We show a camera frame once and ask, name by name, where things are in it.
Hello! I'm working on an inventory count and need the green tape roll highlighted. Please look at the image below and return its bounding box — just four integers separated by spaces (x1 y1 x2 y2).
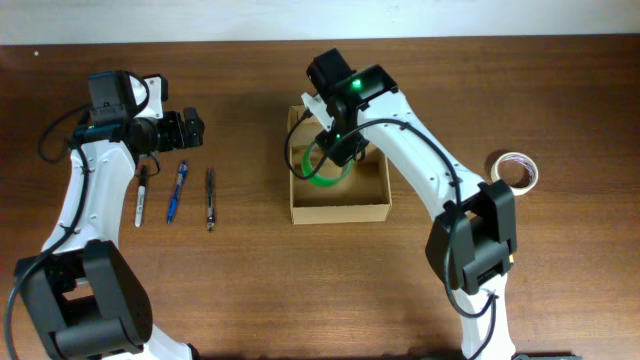
301 142 354 188

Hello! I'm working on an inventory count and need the blue pen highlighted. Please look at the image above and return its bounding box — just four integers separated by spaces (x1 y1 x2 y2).
167 160 188 224

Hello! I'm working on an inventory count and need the black and white marker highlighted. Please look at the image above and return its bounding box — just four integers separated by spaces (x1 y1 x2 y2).
134 165 148 228

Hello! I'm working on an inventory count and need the black pen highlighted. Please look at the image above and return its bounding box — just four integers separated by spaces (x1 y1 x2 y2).
207 168 216 232

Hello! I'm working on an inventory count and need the cream masking tape roll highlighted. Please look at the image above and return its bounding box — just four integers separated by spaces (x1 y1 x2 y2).
489 151 540 197

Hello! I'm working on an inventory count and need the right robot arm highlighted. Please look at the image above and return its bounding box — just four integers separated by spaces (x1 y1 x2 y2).
302 49 517 359

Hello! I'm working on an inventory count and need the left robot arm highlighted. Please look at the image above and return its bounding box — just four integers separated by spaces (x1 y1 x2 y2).
7 70 204 359

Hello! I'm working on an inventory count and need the open cardboard box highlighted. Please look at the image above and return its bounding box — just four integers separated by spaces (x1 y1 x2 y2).
287 105 392 225

